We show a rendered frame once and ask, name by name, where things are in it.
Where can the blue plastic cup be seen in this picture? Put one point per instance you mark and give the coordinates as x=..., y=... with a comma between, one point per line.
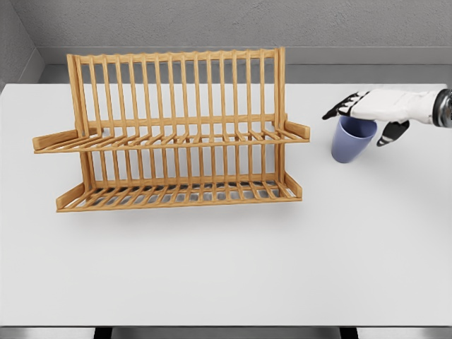
x=347, y=144

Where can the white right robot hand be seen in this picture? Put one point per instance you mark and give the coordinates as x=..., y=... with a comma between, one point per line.
x=379, y=104

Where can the wooden two-tier dish rack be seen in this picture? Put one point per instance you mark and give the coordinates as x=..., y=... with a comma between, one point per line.
x=169, y=141

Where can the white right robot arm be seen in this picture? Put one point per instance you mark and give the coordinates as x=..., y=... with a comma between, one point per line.
x=432, y=106

